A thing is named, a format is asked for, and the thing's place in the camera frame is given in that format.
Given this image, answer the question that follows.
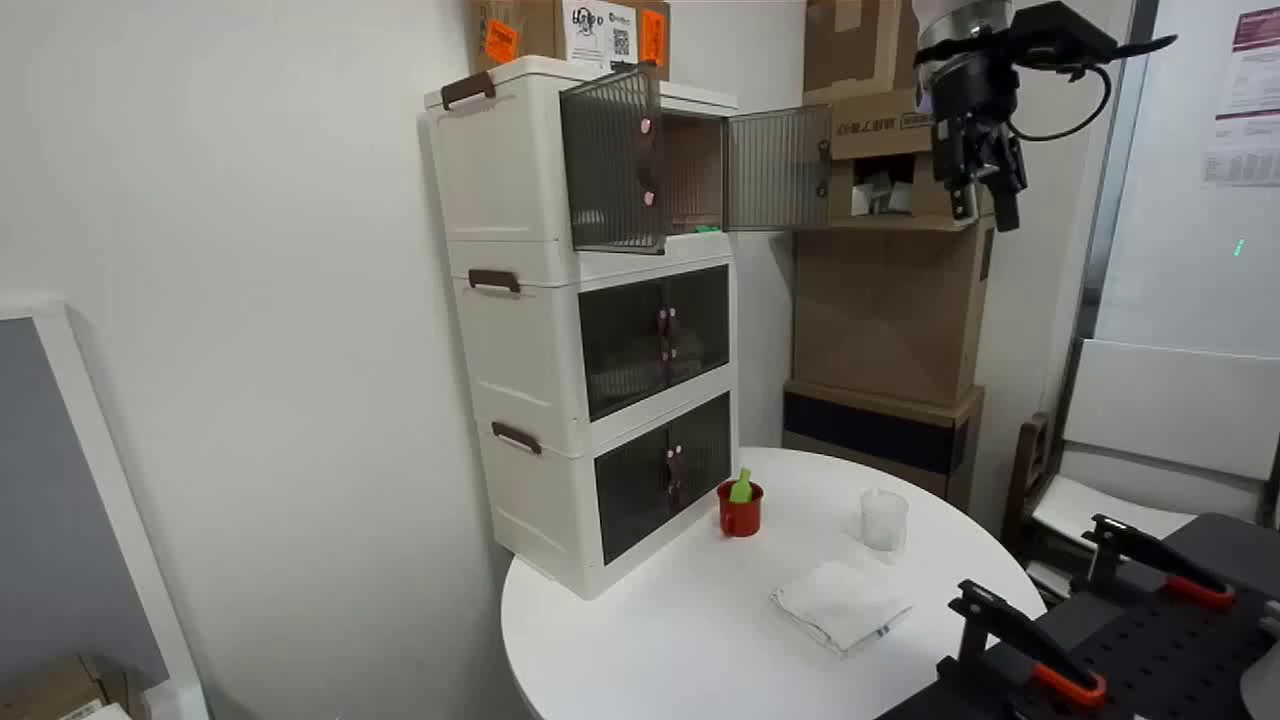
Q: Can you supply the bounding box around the white three-tier storage cabinet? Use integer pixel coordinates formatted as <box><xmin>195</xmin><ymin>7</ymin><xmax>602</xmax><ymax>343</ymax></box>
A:
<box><xmin>415</xmin><ymin>50</ymin><xmax>741</xmax><ymax>599</ymax></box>

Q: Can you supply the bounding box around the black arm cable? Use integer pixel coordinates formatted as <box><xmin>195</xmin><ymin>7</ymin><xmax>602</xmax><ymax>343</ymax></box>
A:
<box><xmin>1006</xmin><ymin>57</ymin><xmax>1114</xmax><ymax>145</ymax></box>

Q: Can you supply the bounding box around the red cup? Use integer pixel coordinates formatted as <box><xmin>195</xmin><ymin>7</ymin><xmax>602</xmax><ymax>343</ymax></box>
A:
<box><xmin>711</xmin><ymin>474</ymin><xmax>769</xmax><ymax>539</ymax></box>

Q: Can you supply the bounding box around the white flat panel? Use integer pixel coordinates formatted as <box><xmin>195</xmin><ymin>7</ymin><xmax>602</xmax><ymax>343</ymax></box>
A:
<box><xmin>1056</xmin><ymin>337</ymin><xmax>1280</xmax><ymax>487</ymax></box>

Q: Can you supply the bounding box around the cardboard box with orange stickers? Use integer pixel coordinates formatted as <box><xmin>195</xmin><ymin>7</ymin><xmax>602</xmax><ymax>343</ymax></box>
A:
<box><xmin>464</xmin><ymin>0</ymin><xmax>676</xmax><ymax>80</ymax></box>

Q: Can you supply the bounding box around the black perforated board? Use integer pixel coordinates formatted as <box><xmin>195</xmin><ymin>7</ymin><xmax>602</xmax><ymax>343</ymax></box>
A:
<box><xmin>874</xmin><ymin>508</ymin><xmax>1280</xmax><ymax>720</ymax></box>

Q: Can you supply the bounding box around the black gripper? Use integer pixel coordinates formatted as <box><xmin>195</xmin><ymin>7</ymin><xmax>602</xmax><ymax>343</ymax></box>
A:
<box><xmin>918</xmin><ymin>47</ymin><xmax>1031</xmax><ymax>236</ymax></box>

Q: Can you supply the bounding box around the plain taped cardboard box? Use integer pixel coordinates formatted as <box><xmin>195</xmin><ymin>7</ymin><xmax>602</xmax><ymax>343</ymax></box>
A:
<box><xmin>798</xmin><ymin>0</ymin><xmax>936</xmax><ymax>108</ymax></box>

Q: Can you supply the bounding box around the black clamp with orange handle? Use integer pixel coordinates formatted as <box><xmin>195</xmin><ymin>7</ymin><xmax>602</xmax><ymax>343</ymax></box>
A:
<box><xmin>1081</xmin><ymin>512</ymin><xmax>1239</xmax><ymax>615</ymax></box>
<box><xmin>946</xmin><ymin>574</ymin><xmax>1112</xmax><ymax>710</ymax></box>

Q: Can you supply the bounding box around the open cardboard box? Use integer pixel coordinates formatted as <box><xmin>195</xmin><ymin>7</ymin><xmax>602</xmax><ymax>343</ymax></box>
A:
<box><xmin>817</xmin><ymin>152</ymin><xmax>995</xmax><ymax>233</ymax></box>

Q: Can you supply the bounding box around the brown cabinet side handle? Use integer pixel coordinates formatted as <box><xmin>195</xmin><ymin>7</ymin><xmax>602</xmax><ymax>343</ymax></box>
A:
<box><xmin>487</xmin><ymin>414</ymin><xmax>547</xmax><ymax>458</ymax></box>
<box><xmin>437</xmin><ymin>66</ymin><xmax>499</xmax><ymax>115</ymax></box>
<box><xmin>464</xmin><ymin>264</ymin><xmax>523</xmax><ymax>300</ymax></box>

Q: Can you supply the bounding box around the white folded cloth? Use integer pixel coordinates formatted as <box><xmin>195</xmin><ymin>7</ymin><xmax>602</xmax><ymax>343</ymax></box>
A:
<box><xmin>770</xmin><ymin>557</ymin><xmax>916</xmax><ymax>657</ymax></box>

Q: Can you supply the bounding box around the small brown cardboard box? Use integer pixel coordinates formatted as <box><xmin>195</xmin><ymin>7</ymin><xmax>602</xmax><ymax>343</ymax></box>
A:
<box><xmin>0</xmin><ymin>646</ymin><xmax>145</xmax><ymax>720</ymax></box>

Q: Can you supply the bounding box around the brown wooden chair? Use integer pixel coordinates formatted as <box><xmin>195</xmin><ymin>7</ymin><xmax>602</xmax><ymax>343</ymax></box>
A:
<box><xmin>999</xmin><ymin>406</ymin><xmax>1072</xmax><ymax>564</ymax></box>

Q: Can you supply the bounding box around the cardboard box with black print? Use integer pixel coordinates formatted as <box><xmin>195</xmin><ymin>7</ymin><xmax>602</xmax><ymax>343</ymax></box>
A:
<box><xmin>824</xmin><ymin>84</ymin><xmax>938</xmax><ymax>167</ymax></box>

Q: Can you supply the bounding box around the white framed grey board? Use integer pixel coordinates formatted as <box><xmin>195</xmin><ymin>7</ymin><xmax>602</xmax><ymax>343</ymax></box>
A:
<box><xmin>0</xmin><ymin>295</ymin><xmax>217</xmax><ymax>720</ymax></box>

